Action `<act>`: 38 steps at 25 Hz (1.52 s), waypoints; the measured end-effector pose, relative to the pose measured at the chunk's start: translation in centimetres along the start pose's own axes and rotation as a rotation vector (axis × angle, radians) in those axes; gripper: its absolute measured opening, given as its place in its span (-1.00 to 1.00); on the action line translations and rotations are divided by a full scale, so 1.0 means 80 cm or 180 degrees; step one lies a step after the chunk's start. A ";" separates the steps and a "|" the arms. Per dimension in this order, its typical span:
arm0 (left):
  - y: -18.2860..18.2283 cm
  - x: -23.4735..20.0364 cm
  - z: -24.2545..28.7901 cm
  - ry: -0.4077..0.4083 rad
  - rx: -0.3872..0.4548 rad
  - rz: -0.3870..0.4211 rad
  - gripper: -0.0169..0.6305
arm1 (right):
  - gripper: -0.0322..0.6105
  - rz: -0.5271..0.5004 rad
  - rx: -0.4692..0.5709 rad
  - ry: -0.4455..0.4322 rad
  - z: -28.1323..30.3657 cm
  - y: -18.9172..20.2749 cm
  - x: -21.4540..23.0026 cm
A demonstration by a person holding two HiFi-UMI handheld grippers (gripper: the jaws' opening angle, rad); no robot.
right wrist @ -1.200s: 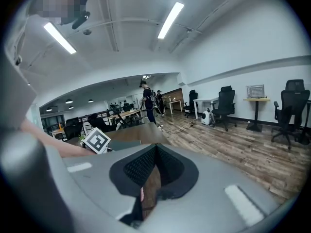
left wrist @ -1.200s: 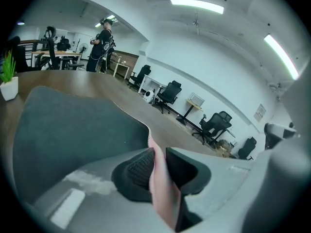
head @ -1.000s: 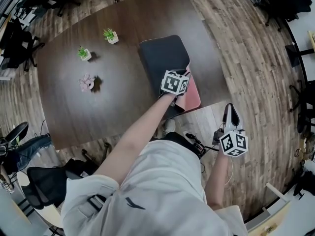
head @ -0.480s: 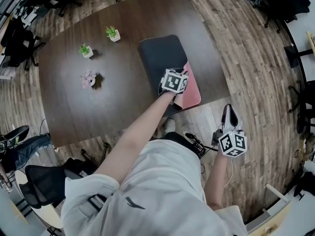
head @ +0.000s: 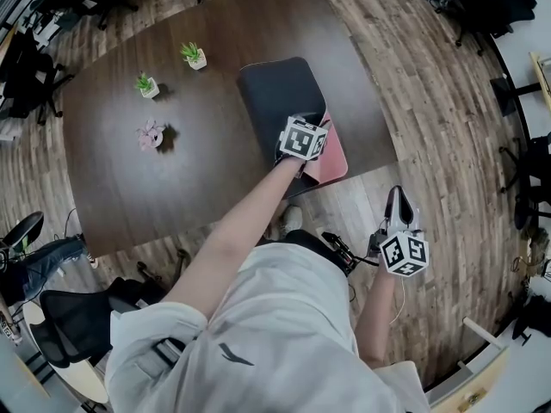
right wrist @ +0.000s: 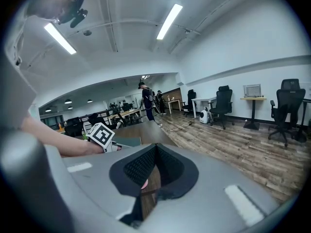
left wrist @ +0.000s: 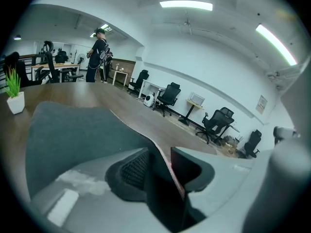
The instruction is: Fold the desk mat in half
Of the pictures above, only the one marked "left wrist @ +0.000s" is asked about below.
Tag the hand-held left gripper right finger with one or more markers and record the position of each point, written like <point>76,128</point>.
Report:
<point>226,176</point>

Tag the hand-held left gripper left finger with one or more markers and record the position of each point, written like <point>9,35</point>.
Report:
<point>85,178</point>

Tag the pink desk mat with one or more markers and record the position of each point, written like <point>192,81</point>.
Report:
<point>77,135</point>

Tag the black office chair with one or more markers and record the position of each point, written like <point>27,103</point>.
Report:
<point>61,57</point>
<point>170,96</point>
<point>141,78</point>
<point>253,142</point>
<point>51,67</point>
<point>216,122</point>
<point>22,74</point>

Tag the small yellow-top table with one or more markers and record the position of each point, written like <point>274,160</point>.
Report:
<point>192,102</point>

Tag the white slatted box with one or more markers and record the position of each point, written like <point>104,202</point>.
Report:
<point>196,99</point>

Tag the white dome-shaped device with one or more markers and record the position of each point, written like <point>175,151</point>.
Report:
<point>148,100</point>

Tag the green plant in white pot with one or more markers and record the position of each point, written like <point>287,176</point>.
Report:
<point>15,103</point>

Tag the person's white shirt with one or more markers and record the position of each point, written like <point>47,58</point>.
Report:
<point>297,101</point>

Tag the small white table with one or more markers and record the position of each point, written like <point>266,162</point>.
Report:
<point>120,72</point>

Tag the wooden top desk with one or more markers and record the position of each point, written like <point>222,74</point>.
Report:
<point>63,65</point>

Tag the white desk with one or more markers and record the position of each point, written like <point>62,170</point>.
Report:
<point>150,83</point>

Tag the white standing fan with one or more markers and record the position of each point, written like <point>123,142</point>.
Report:
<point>81,58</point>

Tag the long ceiling light panel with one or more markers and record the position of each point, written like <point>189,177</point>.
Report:
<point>275,44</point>
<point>185,5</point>

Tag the distant ceiling light panel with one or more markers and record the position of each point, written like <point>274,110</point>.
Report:
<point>104,26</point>

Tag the black pendant lamp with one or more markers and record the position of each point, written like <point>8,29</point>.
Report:
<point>17,37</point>

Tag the beige wall poster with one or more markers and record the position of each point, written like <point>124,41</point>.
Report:
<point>261,104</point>

